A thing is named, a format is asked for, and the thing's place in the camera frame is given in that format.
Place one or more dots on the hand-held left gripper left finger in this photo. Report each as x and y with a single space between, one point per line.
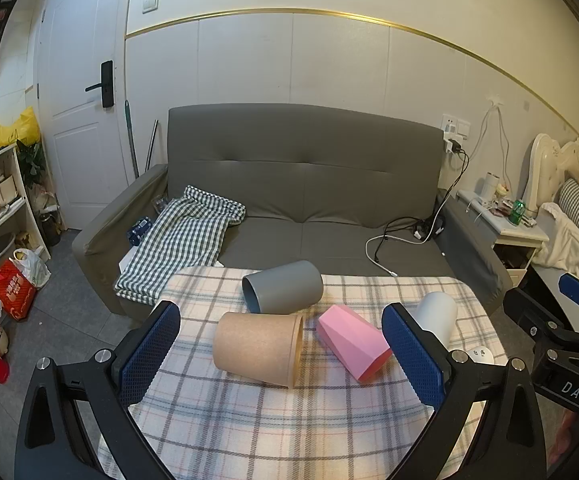
150 355

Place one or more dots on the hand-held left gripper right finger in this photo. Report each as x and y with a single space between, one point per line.
414 360

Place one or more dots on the white cup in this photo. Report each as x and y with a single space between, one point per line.
438 314

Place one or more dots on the pink faceted cup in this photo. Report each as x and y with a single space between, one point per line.
349 340

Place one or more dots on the brown paper cup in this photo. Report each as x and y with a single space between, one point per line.
254 345

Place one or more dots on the grey plastic cup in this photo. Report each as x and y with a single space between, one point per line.
292 287

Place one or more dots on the white bed blanket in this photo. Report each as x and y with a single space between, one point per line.
574 245

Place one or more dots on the white round object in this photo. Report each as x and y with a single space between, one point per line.
480 355

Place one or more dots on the white nightstand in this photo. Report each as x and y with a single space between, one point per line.
519 237

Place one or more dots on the green checked cloth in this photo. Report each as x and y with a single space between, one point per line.
179 240

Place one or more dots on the black power strip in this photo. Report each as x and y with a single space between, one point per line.
432 229

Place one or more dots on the white tumbler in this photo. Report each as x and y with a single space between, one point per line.
490 187

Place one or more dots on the cream bed headboard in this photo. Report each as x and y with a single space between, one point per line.
544 160

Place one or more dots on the plaid tablecloth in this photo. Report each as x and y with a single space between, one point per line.
269 420

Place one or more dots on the white plastic bag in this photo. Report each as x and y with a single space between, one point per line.
33 267

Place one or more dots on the red paper bag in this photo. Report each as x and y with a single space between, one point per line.
11 290

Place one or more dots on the white plug charger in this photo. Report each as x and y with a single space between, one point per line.
452 146

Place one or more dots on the white door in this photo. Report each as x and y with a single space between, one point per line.
79 160

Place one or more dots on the metal pole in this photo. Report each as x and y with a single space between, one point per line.
152 145

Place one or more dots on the white open shelf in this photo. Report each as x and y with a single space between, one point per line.
14 180

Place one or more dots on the grey sofa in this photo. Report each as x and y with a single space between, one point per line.
294 170

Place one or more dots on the green plant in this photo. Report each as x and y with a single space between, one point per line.
31 162

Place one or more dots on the yellow plastic bag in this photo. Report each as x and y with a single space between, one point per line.
16 130

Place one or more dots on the white wall outlet panel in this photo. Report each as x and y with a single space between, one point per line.
456 126

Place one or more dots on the white light switch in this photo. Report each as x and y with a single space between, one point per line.
150 3

